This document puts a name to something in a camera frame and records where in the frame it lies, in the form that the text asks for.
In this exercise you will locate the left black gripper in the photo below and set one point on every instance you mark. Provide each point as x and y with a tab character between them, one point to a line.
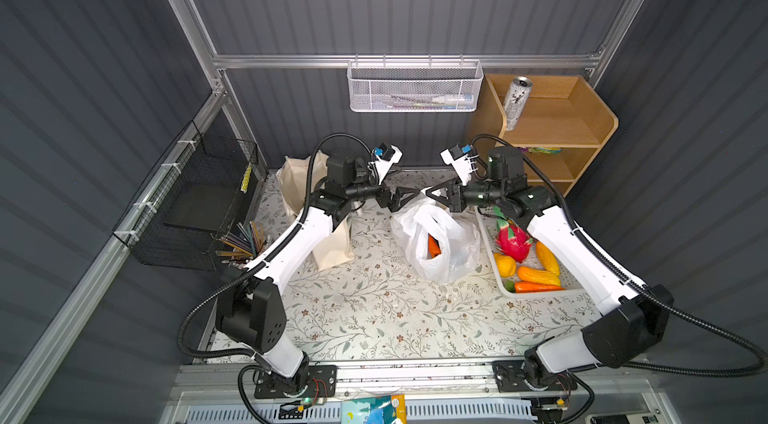
395	203

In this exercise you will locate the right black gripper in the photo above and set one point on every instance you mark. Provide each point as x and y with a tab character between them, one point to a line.
453	200

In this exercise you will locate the white plastic grocery bag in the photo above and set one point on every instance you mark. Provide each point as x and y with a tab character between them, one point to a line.
459	239

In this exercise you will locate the cream canvas tote bag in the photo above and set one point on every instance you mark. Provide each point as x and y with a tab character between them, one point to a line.
298	181

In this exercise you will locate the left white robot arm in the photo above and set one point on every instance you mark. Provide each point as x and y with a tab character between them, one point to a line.
249	309

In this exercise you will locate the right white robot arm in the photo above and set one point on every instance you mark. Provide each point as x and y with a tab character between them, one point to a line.
633	317

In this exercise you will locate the white plastic fruit basket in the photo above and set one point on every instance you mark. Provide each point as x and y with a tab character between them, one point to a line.
505	285

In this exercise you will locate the small orange carrot toy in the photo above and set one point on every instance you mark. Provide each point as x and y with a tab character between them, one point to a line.
433	246

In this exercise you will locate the pink dragon fruit toy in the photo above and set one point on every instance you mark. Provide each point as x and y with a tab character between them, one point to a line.
512	240

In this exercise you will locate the yellow bell pepper toy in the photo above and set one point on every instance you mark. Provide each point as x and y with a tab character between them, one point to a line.
505	265

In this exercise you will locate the left silver drink can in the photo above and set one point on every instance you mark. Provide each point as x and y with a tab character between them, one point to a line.
515	100

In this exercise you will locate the yellow corn toy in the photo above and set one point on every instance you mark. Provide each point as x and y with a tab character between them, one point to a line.
537	276

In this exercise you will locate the yellow long pepper toy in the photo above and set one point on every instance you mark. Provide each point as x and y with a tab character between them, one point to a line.
547	259

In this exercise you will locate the wooden shelf unit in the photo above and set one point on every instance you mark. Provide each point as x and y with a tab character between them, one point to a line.
564	124

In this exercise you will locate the cup of coloured pencils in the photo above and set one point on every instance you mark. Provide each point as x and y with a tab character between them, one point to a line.
242	242

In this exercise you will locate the teal printed booklet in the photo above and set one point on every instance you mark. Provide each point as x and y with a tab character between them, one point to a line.
374	410

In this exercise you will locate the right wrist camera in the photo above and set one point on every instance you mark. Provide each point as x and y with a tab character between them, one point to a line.
463	159

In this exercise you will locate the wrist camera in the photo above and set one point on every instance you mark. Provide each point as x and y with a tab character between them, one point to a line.
383	158
463	159

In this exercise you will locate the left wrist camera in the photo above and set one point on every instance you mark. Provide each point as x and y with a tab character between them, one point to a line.
383	158

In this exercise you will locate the white wire wall basket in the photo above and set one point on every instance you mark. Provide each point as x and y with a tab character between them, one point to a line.
414	85

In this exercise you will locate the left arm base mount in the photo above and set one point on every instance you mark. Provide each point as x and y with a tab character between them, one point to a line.
310	381

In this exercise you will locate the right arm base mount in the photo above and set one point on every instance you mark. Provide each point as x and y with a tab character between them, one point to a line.
519	375

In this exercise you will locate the black wire wall basket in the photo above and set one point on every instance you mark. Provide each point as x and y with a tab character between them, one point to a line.
198	195

